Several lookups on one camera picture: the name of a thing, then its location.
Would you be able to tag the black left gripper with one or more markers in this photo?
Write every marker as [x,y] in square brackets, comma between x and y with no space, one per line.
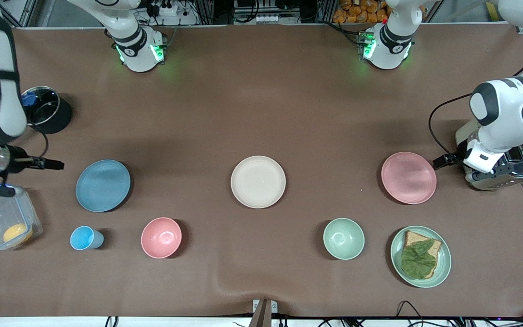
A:
[461,151]

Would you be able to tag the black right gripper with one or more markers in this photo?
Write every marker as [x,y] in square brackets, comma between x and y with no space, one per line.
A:
[17,164]

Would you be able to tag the pink plate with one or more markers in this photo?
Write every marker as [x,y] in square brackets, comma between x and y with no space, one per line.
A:
[408,178]

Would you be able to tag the blue plate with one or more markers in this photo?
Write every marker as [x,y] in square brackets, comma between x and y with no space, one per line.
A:
[103,185]

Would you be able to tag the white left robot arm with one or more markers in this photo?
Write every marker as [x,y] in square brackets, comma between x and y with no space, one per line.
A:
[497,109]

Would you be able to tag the silver toaster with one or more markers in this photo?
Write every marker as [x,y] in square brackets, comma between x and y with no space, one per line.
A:
[475,179]

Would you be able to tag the glass lid with blue knob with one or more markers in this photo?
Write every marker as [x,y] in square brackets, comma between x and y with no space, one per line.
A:
[43,106]

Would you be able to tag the yellow orange fruit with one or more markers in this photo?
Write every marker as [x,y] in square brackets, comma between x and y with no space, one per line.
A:
[17,233]

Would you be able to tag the blue cup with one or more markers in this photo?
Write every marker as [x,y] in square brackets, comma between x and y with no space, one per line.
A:
[83,238]

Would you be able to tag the brown bread slice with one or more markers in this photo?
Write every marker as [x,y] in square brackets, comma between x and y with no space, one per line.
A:
[413,238]

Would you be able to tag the green lettuce leaf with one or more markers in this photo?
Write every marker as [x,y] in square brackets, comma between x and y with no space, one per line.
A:
[418,261]

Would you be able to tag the green plate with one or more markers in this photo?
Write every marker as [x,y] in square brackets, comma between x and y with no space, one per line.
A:
[443,268]

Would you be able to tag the green bowl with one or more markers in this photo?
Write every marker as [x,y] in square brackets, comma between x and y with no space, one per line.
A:
[343,239]

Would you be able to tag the pink bowl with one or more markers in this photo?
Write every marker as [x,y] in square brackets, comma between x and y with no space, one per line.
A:
[161,238]

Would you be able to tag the bag of orange buns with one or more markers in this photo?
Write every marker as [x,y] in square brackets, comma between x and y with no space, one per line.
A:
[361,11]

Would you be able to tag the beige plate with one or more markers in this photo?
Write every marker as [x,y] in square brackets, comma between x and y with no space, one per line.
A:
[258,182]

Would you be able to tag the brown tablecloth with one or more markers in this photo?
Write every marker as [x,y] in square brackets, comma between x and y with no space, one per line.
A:
[261,91]

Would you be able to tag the white power strip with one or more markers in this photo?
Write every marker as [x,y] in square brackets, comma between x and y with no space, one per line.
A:
[166,8]

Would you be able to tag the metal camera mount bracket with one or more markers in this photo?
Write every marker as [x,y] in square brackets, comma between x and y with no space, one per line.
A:
[263,313]

